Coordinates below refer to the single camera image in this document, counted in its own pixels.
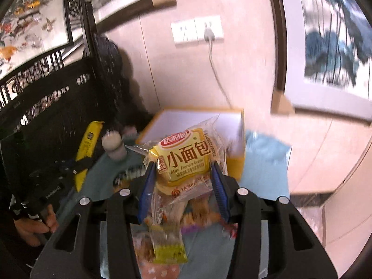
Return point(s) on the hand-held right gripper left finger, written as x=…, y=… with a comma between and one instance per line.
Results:
x=148, y=186

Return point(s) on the white lidded cup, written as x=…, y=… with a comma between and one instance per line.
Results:
x=112, y=144

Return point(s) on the framed flower painting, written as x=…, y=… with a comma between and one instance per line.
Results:
x=29, y=20

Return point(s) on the framed blue-green painting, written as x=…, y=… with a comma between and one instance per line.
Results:
x=328, y=35

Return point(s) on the person's left hand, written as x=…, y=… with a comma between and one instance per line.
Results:
x=29, y=229

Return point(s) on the yellow-green snack packet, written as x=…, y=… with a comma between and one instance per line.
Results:
x=168, y=247

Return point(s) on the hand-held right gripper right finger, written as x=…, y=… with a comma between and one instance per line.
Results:
x=218, y=186

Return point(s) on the long yellow snack bar packet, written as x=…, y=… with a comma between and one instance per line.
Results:
x=87, y=142

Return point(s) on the light blue printed blanket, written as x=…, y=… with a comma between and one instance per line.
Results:
x=261, y=165

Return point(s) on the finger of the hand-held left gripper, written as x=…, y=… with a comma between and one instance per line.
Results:
x=74, y=168

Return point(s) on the yellow bread packet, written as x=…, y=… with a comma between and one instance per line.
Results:
x=183, y=154

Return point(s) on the yellow cardboard box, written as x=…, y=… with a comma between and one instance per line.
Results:
x=189, y=119

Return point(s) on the white wall socket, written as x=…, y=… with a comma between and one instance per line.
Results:
x=183, y=32
x=215, y=24

